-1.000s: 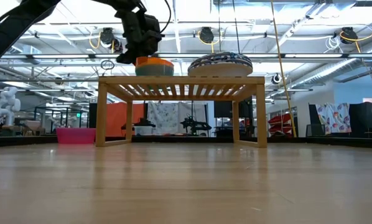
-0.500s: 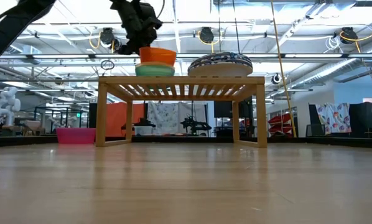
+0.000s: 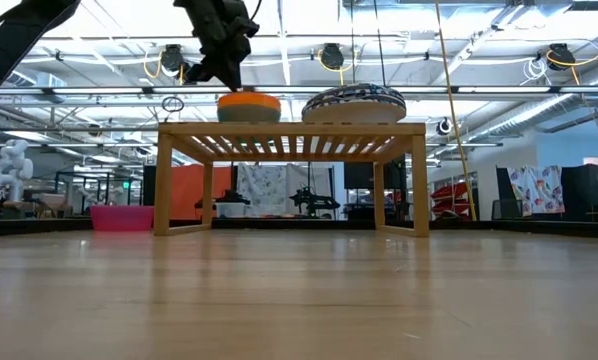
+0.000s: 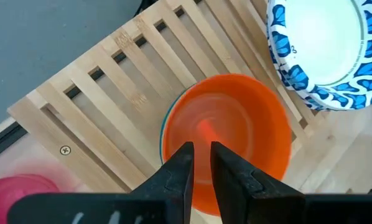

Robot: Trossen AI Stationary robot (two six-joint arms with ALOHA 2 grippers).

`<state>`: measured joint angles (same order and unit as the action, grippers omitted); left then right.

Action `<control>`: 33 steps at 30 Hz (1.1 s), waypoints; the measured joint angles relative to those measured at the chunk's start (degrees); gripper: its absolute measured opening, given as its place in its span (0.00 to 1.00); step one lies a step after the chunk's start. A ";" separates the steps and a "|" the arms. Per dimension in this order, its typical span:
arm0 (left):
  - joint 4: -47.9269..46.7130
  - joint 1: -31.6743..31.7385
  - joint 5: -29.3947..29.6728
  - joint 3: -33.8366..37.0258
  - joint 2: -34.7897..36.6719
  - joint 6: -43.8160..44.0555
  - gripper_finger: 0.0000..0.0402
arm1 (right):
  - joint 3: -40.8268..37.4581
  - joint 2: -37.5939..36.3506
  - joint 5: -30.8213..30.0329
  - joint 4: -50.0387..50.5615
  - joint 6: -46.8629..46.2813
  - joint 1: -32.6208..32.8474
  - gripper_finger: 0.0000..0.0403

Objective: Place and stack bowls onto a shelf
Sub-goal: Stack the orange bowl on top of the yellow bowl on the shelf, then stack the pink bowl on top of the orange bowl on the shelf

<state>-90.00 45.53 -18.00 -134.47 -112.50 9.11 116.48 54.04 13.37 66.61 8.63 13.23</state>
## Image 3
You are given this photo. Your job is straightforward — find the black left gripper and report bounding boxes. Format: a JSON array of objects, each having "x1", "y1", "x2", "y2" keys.
[{"x1": 173, "y1": 0, "x2": 260, "y2": 94}]

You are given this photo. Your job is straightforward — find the black monitor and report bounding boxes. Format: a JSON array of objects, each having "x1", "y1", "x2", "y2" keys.
[{"x1": 343, "y1": 159, "x2": 408, "y2": 191}]

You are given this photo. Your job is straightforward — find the black hanging cable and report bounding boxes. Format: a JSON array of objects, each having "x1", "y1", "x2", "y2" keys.
[{"x1": 373, "y1": 0, "x2": 388, "y2": 87}]

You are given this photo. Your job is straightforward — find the wooden slatted shelf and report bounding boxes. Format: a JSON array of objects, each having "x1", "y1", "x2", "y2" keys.
[{"x1": 152, "y1": 121, "x2": 431, "y2": 239}]

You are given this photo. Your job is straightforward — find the silver ventilation duct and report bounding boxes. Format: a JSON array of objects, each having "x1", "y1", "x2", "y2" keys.
[{"x1": 471, "y1": 92, "x2": 588, "y2": 146}]

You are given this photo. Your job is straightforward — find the orange partition panel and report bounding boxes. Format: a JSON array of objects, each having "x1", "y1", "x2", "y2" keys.
[{"x1": 170, "y1": 164, "x2": 233, "y2": 220}]

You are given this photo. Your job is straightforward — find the orange plastic bowl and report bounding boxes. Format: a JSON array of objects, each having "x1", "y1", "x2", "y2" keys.
[{"x1": 216, "y1": 91, "x2": 283, "y2": 112}]

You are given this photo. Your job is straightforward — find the white robot figure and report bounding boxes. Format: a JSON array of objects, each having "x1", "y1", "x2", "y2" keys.
[{"x1": 0, "y1": 139, "x2": 35, "y2": 204}]

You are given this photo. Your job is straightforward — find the colourful floral cloth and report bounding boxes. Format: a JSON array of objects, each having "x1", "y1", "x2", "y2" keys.
[{"x1": 507, "y1": 165, "x2": 566, "y2": 217}]

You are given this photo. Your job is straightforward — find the blue patterned paper bowl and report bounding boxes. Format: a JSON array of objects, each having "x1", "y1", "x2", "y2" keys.
[
  {"x1": 302, "y1": 93, "x2": 408, "y2": 107},
  {"x1": 301, "y1": 99, "x2": 408, "y2": 125},
  {"x1": 311, "y1": 82, "x2": 403, "y2": 94},
  {"x1": 306, "y1": 88, "x2": 406, "y2": 100}
]

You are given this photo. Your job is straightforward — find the red storage bins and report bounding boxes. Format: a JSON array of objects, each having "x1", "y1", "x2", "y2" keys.
[{"x1": 430, "y1": 181, "x2": 474, "y2": 217}]

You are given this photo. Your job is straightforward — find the white patterned cloth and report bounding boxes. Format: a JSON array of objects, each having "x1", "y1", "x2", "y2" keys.
[{"x1": 235, "y1": 163, "x2": 333, "y2": 218}]

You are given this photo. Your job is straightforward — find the yellow hanging cable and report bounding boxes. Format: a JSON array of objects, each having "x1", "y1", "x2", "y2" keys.
[{"x1": 434, "y1": 0, "x2": 479, "y2": 222}]

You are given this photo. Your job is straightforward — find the black aluminium table frame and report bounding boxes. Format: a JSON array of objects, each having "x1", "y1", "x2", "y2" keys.
[{"x1": 0, "y1": 217, "x2": 598, "y2": 240}]

